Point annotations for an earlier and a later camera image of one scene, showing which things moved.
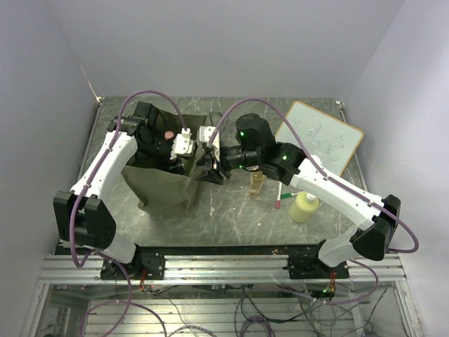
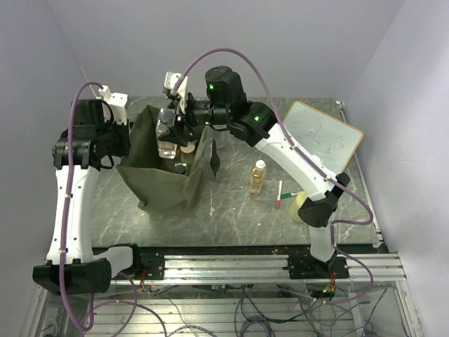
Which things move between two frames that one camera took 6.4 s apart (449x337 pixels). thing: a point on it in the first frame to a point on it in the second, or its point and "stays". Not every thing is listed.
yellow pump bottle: (303, 207) stays
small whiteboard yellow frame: (334, 142) stays
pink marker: (278, 203) stays
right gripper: (210, 174) to (184, 119)
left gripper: (175, 167) to (123, 149)
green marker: (287, 195) stays
